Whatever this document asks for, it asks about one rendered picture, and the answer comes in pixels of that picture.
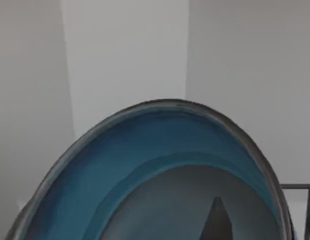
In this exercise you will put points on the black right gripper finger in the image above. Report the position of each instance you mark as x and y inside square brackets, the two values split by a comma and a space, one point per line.
[217, 222]

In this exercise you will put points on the blue and grey bowl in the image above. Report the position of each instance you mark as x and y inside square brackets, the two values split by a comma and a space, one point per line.
[124, 160]

